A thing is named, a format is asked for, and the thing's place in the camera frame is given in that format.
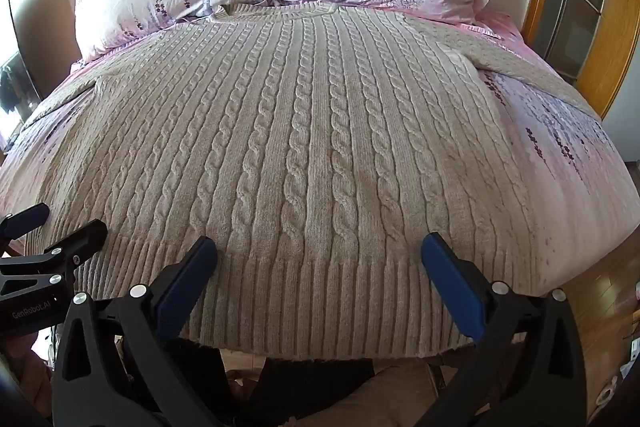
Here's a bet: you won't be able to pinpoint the pink floral bed sheet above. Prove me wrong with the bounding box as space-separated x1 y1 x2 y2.
0 4 633 303

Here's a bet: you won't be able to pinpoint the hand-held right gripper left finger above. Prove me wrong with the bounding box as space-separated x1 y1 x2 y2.
51 235 236 427

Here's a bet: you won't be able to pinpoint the dark glass panel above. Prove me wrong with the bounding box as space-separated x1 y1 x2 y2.
0 0 42 120

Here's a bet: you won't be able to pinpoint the person's dark pants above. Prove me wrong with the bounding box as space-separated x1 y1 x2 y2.
172 336 377 427

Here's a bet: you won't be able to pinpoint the beige cable-knit sweater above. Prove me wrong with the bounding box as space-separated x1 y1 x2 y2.
0 3 603 363

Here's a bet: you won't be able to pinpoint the wooden glass-door cabinet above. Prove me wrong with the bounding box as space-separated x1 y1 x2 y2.
524 0 640 122

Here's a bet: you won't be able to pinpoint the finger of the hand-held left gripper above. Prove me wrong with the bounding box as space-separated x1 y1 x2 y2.
0 219 109 304
0 203 51 242

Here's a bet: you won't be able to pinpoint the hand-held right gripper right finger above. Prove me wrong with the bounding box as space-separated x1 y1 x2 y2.
415 232 587 427

